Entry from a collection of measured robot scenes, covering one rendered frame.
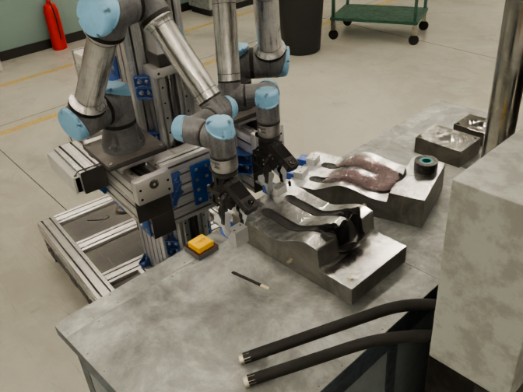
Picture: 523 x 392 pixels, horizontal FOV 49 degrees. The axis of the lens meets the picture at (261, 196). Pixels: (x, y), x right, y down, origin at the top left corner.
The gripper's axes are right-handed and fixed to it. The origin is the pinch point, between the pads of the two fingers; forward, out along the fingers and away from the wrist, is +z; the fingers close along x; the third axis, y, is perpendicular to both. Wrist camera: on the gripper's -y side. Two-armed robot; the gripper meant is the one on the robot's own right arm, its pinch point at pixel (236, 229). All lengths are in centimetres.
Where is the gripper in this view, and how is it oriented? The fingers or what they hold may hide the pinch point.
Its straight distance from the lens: 171.8
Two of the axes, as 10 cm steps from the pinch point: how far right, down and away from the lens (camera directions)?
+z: 0.6, 8.4, 5.4
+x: -7.2, 4.1, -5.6
